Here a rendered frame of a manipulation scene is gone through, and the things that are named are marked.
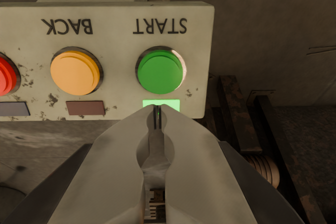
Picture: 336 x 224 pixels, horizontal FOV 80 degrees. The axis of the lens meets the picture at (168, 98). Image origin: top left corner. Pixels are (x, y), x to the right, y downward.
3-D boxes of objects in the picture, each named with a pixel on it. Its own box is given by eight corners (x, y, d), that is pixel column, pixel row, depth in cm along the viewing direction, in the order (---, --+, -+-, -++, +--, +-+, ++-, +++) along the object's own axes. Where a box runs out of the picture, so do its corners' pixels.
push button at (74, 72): (105, 88, 20) (100, 96, 18) (64, 88, 20) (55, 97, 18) (98, 47, 18) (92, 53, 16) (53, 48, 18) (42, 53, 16)
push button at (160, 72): (181, 87, 20) (182, 95, 18) (140, 87, 20) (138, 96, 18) (182, 47, 18) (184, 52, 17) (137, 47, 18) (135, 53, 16)
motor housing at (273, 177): (235, 91, 109) (271, 197, 73) (194, 91, 108) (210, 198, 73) (242, 72, 99) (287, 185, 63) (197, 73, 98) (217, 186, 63)
